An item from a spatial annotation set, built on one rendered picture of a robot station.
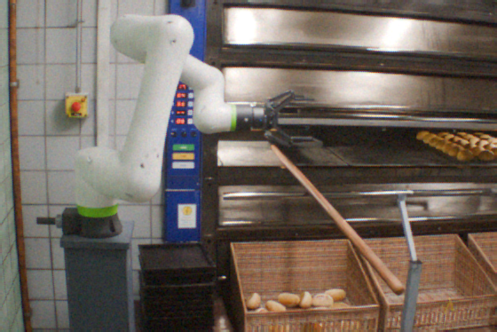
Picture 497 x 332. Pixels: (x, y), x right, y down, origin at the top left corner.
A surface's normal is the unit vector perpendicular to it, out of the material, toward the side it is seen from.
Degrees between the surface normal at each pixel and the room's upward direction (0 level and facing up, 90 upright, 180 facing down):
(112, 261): 90
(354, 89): 70
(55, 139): 90
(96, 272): 90
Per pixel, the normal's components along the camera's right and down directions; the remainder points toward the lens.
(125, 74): 0.16, 0.23
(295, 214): 0.17, -0.11
